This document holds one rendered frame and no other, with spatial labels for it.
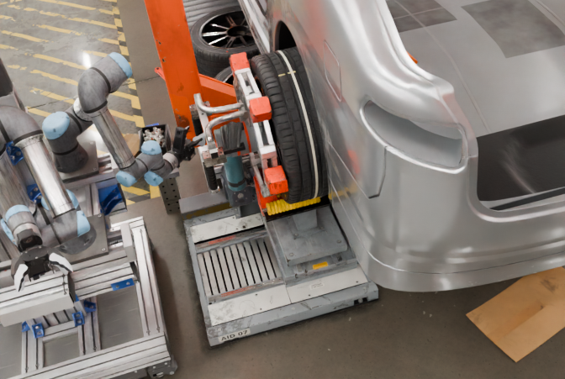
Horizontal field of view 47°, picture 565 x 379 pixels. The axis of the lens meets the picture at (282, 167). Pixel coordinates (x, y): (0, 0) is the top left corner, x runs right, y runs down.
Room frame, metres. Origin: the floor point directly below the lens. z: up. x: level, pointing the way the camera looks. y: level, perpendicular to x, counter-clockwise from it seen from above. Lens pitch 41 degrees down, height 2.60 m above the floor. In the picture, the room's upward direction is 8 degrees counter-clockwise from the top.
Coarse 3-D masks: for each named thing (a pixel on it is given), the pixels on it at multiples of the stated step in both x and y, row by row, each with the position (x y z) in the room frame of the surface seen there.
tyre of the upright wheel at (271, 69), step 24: (288, 48) 2.43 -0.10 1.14; (264, 72) 2.22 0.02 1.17; (288, 72) 2.20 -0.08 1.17; (288, 96) 2.10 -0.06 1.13; (312, 96) 2.09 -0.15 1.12; (288, 120) 2.02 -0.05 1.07; (312, 120) 2.03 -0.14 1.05; (288, 144) 1.97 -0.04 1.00; (288, 168) 1.94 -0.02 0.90; (312, 168) 1.95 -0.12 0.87; (288, 192) 1.96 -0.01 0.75; (312, 192) 1.98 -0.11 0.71
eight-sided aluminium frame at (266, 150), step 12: (240, 72) 2.33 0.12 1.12; (240, 84) 2.24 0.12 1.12; (252, 84) 2.23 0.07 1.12; (252, 96) 2.15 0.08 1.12; (240, 108) 2.47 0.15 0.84; (240, 120) 2.47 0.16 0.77; (264, 144) 2.02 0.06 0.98; (252, 156) 2.35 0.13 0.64; (264, 156) 1.97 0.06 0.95; (276, 156) 1.98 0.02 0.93; (252, 168) 2.32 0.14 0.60; (264, 168) 1.97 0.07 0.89; (264, 180) 2.00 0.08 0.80; (264, 192) 2.07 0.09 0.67
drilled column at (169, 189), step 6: (168, 180) 2.72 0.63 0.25; (174, 180) 2.73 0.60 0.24; (162, 186) 2.73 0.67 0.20; (168, 186) 2.72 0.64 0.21; (174, 186) 2.72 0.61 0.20; (162, 192) 2.71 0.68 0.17; (168, 192) 2.72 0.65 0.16; (174, 192) 2.72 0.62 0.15; (162, 198) 2.71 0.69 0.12; (168, 198) 2.72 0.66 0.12; (174, 198) 2.72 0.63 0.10; (180, 198) 2.73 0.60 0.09; (168, 204) 2.73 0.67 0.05; (174, 204) 2.72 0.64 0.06; (168, 210) 2.71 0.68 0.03; (174, 210) 2.72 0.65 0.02; (180, 210) 2.72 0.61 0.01
